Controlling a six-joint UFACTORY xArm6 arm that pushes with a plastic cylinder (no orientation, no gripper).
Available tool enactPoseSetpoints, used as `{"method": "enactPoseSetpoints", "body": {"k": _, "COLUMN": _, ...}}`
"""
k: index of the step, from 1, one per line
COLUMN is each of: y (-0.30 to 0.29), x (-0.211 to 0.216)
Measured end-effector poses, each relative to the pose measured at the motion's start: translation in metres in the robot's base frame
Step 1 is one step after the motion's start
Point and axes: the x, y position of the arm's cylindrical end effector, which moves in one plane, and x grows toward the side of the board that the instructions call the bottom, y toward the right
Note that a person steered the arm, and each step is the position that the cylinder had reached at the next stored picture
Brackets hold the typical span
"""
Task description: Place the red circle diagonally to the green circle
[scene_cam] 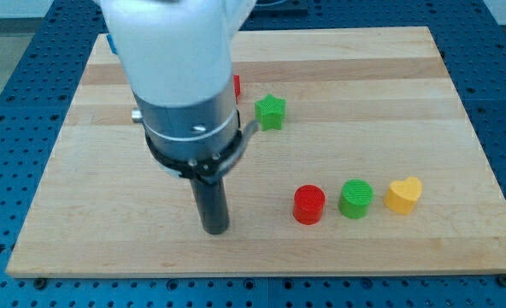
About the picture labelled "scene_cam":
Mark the wooden board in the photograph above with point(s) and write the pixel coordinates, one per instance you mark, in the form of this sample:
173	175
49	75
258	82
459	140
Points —
375	104

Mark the green star block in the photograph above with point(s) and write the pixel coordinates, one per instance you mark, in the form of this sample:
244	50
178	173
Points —
270	112

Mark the red cylinder block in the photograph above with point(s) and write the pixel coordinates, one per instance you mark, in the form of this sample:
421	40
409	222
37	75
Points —
309	202

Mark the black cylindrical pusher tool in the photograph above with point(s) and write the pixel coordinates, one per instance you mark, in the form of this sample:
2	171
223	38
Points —
212	207

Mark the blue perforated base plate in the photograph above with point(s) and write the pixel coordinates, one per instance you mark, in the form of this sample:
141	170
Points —
37	96

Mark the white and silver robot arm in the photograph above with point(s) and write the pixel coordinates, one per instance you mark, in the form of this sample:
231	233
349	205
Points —
177	57

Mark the green cylinder block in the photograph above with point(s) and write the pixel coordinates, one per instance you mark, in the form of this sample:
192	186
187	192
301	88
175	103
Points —
355	197

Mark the red block behind arm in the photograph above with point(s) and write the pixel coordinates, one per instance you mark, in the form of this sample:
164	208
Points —
237	85

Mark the yellow heart block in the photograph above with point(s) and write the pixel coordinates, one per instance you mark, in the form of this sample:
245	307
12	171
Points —
402	195

